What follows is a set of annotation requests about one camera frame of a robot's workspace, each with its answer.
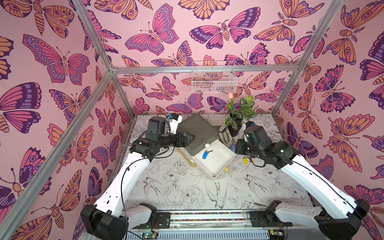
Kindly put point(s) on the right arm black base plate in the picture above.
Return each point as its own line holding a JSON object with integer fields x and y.
{"x": 263, "y": 219}

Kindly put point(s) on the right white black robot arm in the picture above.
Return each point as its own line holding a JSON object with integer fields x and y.
{"x": 339, "y": 216}

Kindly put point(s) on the white wire wall basket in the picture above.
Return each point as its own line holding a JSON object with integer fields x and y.
{"x": 213, "y": 79}

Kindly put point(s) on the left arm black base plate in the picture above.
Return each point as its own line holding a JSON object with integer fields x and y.
{"x": 160, "y": 220}

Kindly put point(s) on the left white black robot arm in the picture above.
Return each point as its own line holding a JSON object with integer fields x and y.
{"x": 141, "y": 153}

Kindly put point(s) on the aluminium front rail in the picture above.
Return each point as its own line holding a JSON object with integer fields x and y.
{"x": 207, "y": 220}

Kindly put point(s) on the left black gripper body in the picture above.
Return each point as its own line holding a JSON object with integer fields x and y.
{"x": 178, "y": 144}

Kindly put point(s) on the potted green plant pink tulip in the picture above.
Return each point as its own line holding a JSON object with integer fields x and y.
{"x": 245, "y": 111}

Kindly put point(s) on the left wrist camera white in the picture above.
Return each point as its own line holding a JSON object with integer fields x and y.
{"x": 174, "y": 120}

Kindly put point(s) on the white drawer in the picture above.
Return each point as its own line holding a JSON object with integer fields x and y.
{"x": 217, "y": 160}

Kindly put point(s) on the grey cream three-drawer chest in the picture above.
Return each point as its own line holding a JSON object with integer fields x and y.
{"x": 204, "y": 133}

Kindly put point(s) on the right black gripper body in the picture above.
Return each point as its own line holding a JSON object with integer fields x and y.
{"x": 238, "y": 147}

